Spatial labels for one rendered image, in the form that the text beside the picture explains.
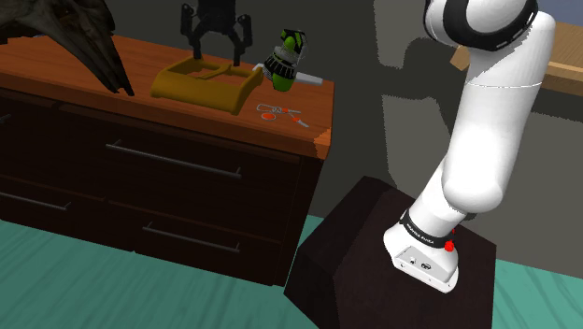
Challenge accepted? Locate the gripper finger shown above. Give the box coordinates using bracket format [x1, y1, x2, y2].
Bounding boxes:
[179, 3, 205, 62]
[231, 13, 254, 67]

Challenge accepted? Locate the white flat bar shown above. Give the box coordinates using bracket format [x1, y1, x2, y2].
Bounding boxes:
[251, 63, 325, 87]

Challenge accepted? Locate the silver keyring with orange tags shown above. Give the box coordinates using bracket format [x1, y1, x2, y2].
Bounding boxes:
[255, 103, 311, 129]

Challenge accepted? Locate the dark grey jagged sculpture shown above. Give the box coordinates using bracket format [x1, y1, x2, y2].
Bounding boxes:
[0, 0, 135, 98]

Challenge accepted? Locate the dark wooden chest of drawers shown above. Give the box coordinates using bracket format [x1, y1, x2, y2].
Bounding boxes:
[0, 34, 336, 288]

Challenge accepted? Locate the dark robot stand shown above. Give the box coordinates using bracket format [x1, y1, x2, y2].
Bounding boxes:
[283, 175, 498, 329]

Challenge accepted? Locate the ochre yellow frame tray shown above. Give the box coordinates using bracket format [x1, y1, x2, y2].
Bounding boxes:
[149, 56, 265, 117]

